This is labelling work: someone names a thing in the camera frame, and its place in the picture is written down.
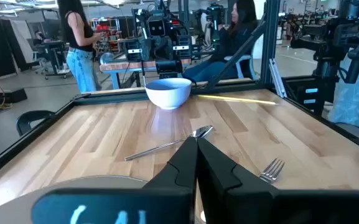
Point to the black rolling desk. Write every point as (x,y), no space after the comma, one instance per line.
(54,46)

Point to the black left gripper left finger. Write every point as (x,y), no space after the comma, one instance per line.
(173,202)

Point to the distant seated person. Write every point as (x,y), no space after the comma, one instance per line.
(39,36)

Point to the white chair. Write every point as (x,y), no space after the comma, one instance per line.
(241,58)

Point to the round ceramic bowl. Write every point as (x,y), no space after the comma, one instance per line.
(168,95)

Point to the silver metal spoon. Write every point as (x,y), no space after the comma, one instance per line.
(201,132)

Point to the black aluminium table frame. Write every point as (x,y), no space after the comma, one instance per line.
(104,99)

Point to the standing person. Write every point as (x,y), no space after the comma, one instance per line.
(79,62)

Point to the pale patterned cloth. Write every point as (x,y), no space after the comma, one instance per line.
(356,99)

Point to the yellow wooden chopstick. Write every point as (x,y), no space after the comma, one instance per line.
(238,99)

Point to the black floor box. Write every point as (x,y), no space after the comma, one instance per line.
(9,96)

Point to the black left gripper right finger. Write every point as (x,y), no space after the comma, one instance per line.
(229,199)

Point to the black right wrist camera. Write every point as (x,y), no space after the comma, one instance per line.
(156,28)

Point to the silver metal fork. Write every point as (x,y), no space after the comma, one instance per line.
(271,174)

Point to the silver metal bracket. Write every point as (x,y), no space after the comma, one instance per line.
(277,77)

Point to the wooden workbench with blue legs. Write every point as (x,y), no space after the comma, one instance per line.
(120,66)

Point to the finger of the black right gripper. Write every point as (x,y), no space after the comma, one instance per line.
(182,46)
(134,49)

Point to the black neighbouring robot arm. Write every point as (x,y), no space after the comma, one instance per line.
(325,40)
(215,15)

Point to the rack with red items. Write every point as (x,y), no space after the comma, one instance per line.
(104,28)

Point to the black control box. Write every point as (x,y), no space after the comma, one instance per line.
(297,93)

